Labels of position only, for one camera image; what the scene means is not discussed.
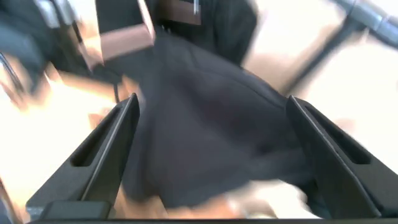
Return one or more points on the black clothes rack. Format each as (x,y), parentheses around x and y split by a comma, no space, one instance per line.
(373,21)

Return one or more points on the black shorts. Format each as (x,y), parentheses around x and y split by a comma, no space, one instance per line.
(233,31)

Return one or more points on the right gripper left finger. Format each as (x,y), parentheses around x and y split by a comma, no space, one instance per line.
(93,174)

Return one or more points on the black garment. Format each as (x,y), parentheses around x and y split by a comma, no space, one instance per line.
(202,124)

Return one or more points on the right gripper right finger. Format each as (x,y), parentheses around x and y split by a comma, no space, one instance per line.
(342,186)

